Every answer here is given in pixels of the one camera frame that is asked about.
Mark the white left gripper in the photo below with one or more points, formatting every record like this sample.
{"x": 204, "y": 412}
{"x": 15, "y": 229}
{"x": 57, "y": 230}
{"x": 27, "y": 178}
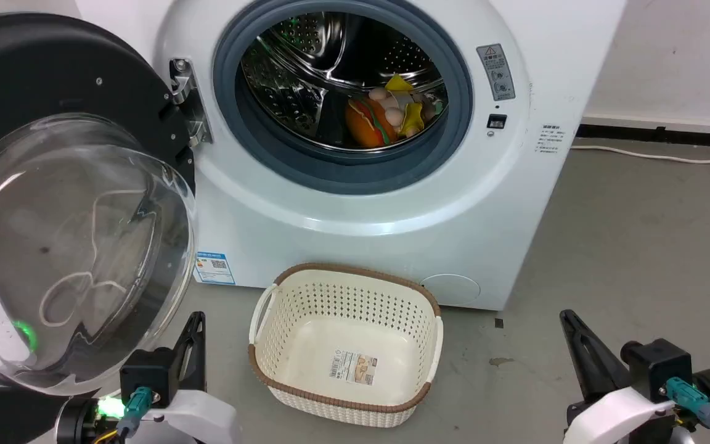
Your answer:
{"x": 201, "y": 419}

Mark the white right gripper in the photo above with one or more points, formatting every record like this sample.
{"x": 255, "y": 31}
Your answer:
{"x": 620, "y": 419}

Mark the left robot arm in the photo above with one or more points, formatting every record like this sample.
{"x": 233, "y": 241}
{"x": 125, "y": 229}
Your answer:
{"x": 77, "y": 422}

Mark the white front-load washing machine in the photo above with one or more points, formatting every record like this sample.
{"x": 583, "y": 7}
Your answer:
{"x": 361, "y": 246}

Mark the metal door hinge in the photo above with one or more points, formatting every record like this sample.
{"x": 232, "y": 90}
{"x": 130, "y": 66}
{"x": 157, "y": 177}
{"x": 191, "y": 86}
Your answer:
{"x": 185, "y": 80}

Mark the black washer door glass bowl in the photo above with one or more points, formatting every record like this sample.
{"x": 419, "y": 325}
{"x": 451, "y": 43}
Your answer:
{"x": 53, "y": 68}

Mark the blue energy label sticker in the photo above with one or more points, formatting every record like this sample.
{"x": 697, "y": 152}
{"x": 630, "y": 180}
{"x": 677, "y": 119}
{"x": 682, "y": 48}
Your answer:
{"x": 214, "y": 268}

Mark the cream laundry basket brown rim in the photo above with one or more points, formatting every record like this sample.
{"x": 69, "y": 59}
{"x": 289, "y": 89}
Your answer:
{"x": 306, "y": 308}

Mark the paper basket product label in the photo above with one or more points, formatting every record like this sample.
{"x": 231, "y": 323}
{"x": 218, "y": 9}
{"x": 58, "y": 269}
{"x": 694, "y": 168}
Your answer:
{"x": 354, "y": 367}

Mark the round white filter cover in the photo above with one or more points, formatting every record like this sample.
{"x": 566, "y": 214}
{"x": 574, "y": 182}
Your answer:
{"x": 450, "y": 290}

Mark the small printed text label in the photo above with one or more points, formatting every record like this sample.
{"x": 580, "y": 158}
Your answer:
{"x": 552, "y": 139}

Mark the black baseboard strip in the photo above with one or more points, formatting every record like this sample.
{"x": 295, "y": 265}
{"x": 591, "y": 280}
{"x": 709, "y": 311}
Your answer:
{"x": 669, "y": 136}

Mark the orange hamburger plush toy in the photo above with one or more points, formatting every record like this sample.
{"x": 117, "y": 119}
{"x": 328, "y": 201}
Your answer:
{"x": 364, "y": 127}

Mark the stainless steel washer drum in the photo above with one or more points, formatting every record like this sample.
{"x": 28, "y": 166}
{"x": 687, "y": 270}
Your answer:
{"x": 306, "y": 68}

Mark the yellow cloth doll toy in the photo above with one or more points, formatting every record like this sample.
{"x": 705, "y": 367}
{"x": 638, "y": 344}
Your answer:
{"x": 414, "y": 117}

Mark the grey warning sticker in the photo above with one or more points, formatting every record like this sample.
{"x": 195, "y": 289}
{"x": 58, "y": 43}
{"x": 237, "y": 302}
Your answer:
{"x": 495, "y": 71}

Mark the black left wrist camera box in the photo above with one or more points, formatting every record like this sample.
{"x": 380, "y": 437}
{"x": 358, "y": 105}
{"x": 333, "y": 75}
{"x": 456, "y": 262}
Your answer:
{"x": 148, "y": 376}

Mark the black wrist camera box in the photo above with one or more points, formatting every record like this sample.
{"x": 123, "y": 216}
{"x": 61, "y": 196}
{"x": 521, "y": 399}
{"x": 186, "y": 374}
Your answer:
{"x": 148, "y": 376}
{"x": 657, "y": 367}

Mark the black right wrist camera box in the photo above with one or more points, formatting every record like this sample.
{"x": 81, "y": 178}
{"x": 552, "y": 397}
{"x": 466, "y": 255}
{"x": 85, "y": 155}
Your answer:
{"x": 657, "y": 367}

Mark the teal left camera connector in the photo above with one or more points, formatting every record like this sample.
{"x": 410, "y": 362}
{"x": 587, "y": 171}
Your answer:
{"x": 134, "y": 407}

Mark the teal camera connector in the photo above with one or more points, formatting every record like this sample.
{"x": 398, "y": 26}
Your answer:
{"x": 691, "y": 398}
{"x": 134, "y": 407}

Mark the teal right camera connector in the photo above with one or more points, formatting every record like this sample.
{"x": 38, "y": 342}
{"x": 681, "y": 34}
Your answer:
{"x": 691, "y": 398}

